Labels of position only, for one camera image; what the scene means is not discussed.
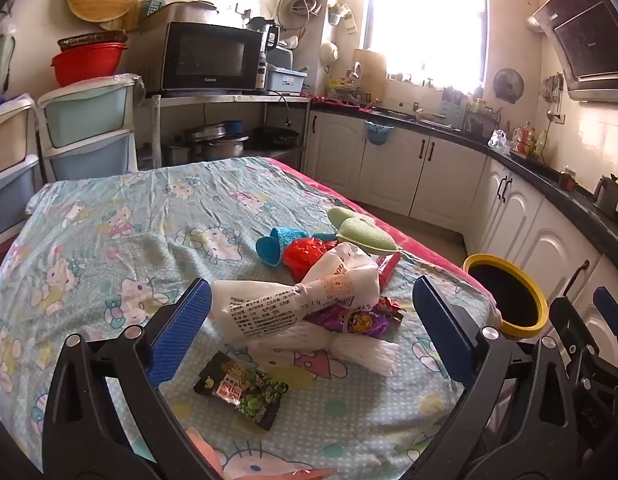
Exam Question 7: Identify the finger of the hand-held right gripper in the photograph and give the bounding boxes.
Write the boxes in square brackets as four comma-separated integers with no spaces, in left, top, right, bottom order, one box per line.
[594,287,618,333]
[549,297,597,361]

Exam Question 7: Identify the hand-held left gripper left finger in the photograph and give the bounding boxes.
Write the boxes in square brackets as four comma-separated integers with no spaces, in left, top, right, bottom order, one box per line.
[41,278,225,480]

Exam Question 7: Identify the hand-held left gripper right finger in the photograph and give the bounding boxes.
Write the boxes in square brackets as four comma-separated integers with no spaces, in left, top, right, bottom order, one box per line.
[412,275,580,480]

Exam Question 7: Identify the black bin with yellow rim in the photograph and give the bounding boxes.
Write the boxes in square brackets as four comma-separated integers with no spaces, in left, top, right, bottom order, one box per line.
[461,254,550,338]

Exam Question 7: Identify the purple orange snack wrapper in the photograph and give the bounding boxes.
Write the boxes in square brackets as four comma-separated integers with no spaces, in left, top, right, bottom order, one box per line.
[304,296,406,336]

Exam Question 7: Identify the red sausage stick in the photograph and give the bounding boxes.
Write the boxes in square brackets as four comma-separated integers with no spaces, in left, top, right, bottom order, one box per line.
[376,252,402,288]

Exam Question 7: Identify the green black snack packet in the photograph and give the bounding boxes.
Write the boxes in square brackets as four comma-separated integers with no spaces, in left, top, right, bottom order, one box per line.
[193,350,290,432]

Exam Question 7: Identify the white labelled plastic bag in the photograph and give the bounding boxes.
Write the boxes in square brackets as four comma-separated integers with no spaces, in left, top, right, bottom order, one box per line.
[210,241,387,348]

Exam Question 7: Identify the white foam fruit net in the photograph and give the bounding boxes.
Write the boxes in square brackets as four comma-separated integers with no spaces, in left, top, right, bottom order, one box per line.
[249,320,400,377]

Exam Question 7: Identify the blue knitted cloth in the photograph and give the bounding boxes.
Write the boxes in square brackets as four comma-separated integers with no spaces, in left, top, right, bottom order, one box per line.
[255,226,335,266]

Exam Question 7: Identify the green sponge cloth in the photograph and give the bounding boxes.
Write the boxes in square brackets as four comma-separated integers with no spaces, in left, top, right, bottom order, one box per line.
[326,206,401,256]

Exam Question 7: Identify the red plastic bag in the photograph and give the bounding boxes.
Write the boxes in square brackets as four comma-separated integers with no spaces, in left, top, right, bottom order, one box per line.
[283,238,340,281]

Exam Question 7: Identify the person's left hand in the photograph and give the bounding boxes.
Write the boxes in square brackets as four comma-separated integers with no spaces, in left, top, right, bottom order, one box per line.
[185,427,336,480]

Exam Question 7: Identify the cartoon cat printed sheet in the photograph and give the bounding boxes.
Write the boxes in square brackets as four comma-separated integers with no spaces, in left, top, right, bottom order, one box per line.
[0,157,495,480]

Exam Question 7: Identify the steel kettle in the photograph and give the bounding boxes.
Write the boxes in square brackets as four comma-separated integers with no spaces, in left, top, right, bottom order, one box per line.
[594,174,618,216]

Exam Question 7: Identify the black stone countertop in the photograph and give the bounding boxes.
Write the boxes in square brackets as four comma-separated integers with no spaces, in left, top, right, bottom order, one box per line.
[309,100,618,256]

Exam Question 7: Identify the white kitchen cabinets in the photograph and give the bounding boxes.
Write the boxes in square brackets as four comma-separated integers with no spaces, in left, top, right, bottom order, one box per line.
[304,110,618,341]

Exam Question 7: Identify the steel steamer tray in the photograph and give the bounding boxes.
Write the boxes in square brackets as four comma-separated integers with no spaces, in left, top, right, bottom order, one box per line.
[186,122,227,143]

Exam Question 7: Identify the blue hanging basket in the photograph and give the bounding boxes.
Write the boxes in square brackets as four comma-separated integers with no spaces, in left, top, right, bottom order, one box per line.
[365,120,396,146]

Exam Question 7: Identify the black wok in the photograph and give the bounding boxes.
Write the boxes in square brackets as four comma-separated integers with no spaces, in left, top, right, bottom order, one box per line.
[251,127,300,153]

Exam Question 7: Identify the hanging small utensils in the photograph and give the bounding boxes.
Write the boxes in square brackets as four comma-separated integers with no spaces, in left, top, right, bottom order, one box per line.
[542,72,565,123]

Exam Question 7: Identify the teal blue plastic drawer unit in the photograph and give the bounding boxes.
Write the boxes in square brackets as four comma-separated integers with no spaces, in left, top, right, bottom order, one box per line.
[37,74,144,183]

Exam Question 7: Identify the teal knife organizer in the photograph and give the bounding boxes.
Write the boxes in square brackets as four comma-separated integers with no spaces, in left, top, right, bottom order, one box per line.
[441,87,465,116]

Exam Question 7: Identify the beige blue plastic drawer unit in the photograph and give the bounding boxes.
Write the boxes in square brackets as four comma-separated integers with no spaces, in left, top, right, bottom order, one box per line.
[0,94,42,256]

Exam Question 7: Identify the red counter cloth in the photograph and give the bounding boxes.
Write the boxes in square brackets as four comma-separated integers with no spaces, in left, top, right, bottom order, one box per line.
[309,95,362,108]

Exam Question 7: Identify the wooden cutting board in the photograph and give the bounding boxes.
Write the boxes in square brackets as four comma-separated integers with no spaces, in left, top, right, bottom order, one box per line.
[351,49,387,103]

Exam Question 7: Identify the blue plastic dish box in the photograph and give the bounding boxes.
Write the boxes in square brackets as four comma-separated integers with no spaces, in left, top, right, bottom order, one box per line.
[266,47,307,93]

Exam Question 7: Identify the black microwave oven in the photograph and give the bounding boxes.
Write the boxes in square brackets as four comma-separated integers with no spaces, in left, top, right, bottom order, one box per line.
[146,21,267,97]

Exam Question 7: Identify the black range hood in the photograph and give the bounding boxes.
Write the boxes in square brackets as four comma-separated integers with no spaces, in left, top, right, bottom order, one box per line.
[526,0,618,103]

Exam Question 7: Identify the red plastic basin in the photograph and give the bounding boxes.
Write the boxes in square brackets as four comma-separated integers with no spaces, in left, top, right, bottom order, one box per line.
[51,42,130,87]

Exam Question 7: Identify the dark woven basket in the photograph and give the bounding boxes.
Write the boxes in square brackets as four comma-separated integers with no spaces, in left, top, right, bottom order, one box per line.
[57,30,128,52]

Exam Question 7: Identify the black blender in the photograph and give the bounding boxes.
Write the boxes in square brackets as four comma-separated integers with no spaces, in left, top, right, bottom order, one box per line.
[246,16,281,56]

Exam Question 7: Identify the kitchen window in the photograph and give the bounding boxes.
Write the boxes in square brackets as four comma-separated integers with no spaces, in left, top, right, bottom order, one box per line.
[359,0,490,81]

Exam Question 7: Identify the grey rice cooker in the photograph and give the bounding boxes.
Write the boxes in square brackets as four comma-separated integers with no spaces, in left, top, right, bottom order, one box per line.
[149,1,220,26]

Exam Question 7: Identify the black wire rack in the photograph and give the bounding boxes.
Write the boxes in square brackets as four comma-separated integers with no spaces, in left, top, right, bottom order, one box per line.
[464,100,502,133]

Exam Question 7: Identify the small grey wall fan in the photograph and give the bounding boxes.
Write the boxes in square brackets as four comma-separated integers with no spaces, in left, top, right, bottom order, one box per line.
[493,68,525,105]

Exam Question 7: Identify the wall utensil holder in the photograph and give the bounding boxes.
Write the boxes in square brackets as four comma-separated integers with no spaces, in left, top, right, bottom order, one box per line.
[328,2,357,28]

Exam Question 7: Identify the coiled grey hose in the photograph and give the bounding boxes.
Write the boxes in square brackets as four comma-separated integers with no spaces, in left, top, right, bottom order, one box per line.
[291,0,322,21]

